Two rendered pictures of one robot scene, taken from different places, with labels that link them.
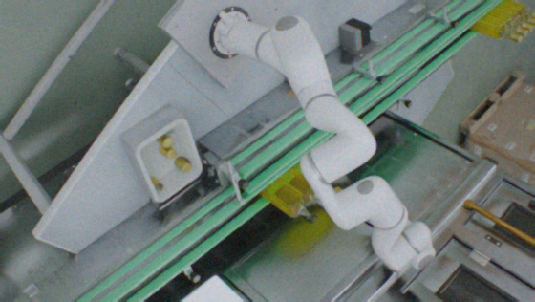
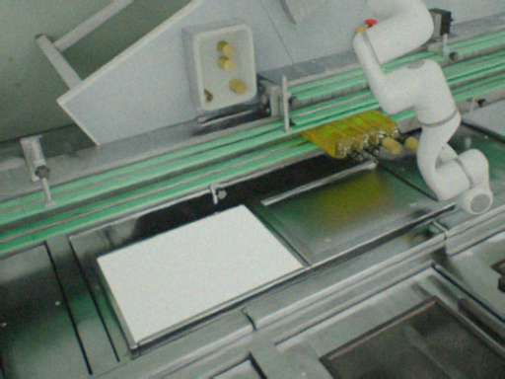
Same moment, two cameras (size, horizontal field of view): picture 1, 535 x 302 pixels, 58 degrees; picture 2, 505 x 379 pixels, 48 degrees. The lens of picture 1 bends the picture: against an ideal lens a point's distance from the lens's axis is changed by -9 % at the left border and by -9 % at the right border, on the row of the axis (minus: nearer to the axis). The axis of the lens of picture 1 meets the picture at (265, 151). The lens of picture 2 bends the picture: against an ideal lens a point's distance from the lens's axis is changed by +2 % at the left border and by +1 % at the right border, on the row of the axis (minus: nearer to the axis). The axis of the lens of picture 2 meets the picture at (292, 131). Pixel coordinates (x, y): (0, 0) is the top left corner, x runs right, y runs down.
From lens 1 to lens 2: 0.58 m
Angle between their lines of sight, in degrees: 17
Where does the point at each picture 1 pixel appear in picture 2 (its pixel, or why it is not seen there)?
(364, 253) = (409, 211)
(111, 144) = (171, 34)
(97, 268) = (117, 155)
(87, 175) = (137, 56)
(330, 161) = (383, 33)
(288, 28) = not seen: outside the picture
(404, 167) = not seen: hidden behind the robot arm
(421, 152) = (491, 151)
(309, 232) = (351, 187)
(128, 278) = (148, 169)
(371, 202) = (419, 76)
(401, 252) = (450, 175)
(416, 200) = not seen: hidden behind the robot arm
